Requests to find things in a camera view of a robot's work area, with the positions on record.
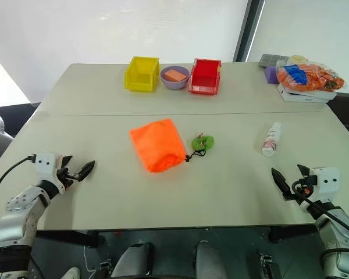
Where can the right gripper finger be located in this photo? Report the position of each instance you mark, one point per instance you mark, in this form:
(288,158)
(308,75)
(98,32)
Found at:
(304,171)
(281,183)

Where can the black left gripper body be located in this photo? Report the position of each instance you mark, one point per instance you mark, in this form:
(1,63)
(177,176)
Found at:
(64,178)

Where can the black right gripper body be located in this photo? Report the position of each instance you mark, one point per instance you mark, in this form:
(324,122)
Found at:
(306,187)

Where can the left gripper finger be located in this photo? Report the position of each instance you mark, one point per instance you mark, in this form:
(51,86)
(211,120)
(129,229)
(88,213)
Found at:
(66,162)
(85,171)

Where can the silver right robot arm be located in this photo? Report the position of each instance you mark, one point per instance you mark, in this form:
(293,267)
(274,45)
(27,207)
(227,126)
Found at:
(337,232)

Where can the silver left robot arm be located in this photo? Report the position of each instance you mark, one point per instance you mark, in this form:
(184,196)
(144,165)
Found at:
(20,216)

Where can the clear bag of orange items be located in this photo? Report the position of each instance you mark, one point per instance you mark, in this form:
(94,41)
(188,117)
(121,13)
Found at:
(320,80)

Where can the white pink-label bottle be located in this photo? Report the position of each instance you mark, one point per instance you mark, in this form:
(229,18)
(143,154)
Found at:
(272,139)

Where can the white flat box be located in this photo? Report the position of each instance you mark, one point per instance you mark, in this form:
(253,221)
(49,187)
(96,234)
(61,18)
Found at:
(302,96)

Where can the green round toy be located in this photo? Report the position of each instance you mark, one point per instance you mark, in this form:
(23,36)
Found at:
(203,142)

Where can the white shoe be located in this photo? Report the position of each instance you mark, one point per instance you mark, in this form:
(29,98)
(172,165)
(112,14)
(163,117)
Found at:
(69,273)

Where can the blue packet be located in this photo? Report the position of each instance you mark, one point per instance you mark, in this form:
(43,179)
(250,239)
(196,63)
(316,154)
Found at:
(295,74)

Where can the grey rounded leg shape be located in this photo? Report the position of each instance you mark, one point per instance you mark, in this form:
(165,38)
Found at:
(132,261)
(209,261)

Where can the purple cube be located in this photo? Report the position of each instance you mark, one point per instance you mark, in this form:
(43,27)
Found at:
(270,75)

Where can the yellow plastic bin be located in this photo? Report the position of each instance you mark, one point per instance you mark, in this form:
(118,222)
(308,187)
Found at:
(139,80)

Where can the pale yellow round container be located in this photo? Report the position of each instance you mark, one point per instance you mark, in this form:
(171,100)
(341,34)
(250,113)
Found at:
(299,59)

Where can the grey grid tray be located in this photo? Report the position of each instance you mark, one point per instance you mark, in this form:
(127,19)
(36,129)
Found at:
(272,60)

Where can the purple bowl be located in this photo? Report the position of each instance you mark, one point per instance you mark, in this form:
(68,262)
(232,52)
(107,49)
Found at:
(174,82)

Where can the orange sponge block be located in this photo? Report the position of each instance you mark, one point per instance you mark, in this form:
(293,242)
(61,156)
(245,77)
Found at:
(175,75)

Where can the red plastic bin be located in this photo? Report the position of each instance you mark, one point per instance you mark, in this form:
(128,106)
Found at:
(203,75)

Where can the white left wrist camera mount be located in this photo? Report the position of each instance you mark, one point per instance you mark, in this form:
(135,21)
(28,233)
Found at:
(45,165)

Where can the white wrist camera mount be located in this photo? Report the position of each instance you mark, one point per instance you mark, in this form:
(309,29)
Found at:
(45,165)
(328,181)

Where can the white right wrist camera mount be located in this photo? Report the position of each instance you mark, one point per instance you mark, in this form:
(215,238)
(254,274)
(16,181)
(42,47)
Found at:
(328,181)

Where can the black table frame bar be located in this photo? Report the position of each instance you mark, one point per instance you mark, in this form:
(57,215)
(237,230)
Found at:
(291,234)
(72,238)

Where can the dark window frame post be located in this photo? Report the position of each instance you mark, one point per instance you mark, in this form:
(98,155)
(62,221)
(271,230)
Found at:
(247,32)

